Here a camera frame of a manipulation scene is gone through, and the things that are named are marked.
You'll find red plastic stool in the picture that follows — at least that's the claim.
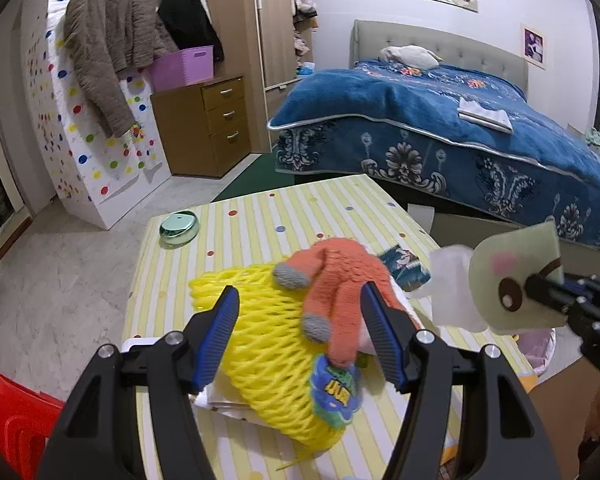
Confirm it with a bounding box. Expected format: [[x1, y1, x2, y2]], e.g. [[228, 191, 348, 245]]
[[0, 362, 66, 480]]

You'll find orange knitted glove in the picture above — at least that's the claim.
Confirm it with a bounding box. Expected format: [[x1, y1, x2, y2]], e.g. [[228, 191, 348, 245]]
[[272, 237, 421, 366]]

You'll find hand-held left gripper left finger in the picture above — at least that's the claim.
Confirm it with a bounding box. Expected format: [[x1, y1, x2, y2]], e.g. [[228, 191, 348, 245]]
[[36, 284, 241, 480]]

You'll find wooden wardrobe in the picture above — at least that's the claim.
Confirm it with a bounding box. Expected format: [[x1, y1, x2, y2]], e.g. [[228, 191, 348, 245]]
[[200, 0, 321, 93]]

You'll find dark green floor mat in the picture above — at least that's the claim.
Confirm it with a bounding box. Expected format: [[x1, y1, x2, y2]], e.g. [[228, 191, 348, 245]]
[[211, 152, 297, 204]]

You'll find brown cardboard box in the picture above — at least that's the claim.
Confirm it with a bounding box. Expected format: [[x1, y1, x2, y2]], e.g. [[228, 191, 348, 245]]
[[522, 367, 588, 480]]

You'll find folded white towel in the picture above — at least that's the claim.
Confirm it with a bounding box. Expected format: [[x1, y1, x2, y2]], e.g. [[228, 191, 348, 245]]
[[457, 96, 513, 134]]

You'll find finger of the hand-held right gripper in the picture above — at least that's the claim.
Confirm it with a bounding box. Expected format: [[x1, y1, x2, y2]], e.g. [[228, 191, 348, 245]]
[[562, 300, 600, 346], [524, 271, 600, 306]]

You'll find bin with pink bag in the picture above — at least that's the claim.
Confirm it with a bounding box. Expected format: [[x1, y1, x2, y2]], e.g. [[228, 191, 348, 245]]
[[517, 327, 556, 376]]

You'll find brown quilted jacket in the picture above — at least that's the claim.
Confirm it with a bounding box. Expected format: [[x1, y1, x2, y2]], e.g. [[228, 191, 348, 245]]
[[62, 0, 178, 138]]

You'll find bed with blue blanket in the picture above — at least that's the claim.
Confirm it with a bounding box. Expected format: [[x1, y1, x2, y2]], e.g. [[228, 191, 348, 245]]
[[267, 57, 600, 253]]

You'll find green round tin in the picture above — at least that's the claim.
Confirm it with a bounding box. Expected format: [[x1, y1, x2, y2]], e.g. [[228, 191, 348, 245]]
[[159, 211, 201, 249]]

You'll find white pillow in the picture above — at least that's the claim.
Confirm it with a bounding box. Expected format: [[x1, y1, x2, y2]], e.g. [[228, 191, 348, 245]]
[[378, 45, 443, 70]]

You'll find blue green cartoon tag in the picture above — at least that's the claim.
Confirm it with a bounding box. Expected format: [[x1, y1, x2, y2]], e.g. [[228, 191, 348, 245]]
[[307, 354, 363, 428]]

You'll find purple plastic basket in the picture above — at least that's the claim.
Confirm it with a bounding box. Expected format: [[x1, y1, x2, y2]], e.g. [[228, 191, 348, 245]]
[[147, 45, 216, 92]]

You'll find teal printed snack packet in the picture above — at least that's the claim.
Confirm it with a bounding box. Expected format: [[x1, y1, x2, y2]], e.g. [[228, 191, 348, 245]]
[[377, 245, 432, 292]]

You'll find grey upholstered bed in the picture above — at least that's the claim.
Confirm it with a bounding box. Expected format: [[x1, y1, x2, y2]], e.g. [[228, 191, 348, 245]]
[[267, 20, 600, 271]]

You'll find wooden drawer cabinet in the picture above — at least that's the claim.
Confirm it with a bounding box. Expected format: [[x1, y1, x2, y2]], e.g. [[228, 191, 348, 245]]
[[150, 76, 252, 178]]

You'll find white polka-dot cabinet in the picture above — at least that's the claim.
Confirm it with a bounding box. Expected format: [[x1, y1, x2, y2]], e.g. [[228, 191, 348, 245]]
[[22, 0, 173, 231]]

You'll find small wall photo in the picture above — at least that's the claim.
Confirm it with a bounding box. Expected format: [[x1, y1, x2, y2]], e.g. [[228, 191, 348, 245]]
[[522, 23, 547, 70]]

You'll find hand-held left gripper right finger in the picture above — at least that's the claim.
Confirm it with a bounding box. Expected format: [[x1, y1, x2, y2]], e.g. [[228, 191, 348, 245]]
[[360, 282, 563, 480]]

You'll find black jacket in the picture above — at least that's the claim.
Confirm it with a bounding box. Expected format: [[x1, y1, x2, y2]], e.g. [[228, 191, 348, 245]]
[[157, 0, 225, 63]]

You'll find white device with dark screen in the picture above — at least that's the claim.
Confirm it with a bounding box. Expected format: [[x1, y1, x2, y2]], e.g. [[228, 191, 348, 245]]
[[122, 337, 157, 356]]

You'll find yellow foam net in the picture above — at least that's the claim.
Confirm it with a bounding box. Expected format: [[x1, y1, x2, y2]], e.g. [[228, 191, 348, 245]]
[[187, 262, 376, 448]]

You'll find table with striped yellow cloth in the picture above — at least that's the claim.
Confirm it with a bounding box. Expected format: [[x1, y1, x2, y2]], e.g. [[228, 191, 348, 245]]
[[121, 174, 541, 480]]

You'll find pale green cartoon plastic bag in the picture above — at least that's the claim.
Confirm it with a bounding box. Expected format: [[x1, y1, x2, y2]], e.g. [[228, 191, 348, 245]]
[[430, 220, 566, 336]]

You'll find white paper tag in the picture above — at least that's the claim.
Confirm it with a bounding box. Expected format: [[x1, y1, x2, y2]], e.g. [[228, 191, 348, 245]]
[[406, 204, 437, 235]]

